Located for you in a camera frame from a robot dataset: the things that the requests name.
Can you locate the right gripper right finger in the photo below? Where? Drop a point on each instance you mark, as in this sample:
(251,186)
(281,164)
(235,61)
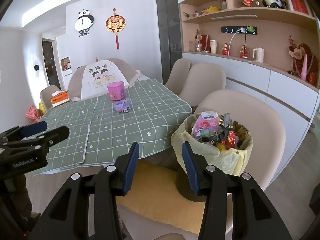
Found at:
(254,216)

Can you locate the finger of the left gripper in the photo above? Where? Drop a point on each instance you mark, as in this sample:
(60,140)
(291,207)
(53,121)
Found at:
(28,131)
(14,142)

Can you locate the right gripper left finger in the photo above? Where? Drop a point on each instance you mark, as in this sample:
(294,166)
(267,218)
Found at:
(86,207)

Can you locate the pink cartoon milk carton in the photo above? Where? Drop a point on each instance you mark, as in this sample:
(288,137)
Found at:
(205,125)

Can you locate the red chip bag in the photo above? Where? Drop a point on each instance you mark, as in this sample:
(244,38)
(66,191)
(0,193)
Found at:
(232,138)

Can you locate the orange tissue box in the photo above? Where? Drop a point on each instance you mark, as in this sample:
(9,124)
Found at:
(59,98)

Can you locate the green checkered tablecloth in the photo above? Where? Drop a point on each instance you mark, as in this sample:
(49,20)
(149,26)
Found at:
(99,134)

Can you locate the beige chair at table left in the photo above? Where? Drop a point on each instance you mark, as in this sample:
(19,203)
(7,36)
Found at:
(46,95)

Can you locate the mesh food cover tent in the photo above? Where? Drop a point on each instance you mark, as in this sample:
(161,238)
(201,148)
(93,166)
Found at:
(92,80)

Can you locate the pink toy bucket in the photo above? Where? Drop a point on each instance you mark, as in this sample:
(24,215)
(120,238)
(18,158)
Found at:
(116,90)

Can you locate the yellow seat cushion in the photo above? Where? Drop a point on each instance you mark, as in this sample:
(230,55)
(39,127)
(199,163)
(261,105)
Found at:
(155,196)

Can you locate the near beige chair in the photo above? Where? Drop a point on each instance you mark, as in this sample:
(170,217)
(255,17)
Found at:
(262,122)

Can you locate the red chinese knot ornament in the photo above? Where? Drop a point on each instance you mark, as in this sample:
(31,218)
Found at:
(115,24)

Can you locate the far beige chair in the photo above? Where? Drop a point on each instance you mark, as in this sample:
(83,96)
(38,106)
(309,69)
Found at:
(178,75)

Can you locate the middle beige chair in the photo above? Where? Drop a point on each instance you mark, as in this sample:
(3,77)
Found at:
(203,79)

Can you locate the red flower decoration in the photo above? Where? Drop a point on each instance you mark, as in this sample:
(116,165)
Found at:
(298,53)

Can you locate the white electric kettle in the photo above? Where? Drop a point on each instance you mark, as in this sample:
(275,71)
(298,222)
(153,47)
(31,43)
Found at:
(258,54)

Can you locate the black power strip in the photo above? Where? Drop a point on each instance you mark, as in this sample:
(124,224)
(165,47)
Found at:
(248,30)

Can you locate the yellow teapot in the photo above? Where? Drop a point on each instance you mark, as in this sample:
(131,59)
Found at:
(210,10)

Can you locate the panda wine bottle holder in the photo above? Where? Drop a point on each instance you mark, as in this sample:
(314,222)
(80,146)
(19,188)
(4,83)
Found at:
(280,4)

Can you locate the red framed picture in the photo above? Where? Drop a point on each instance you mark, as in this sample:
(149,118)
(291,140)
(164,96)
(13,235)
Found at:
(300,6)

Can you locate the panda wall clock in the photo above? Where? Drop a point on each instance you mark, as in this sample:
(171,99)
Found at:
(84,22)

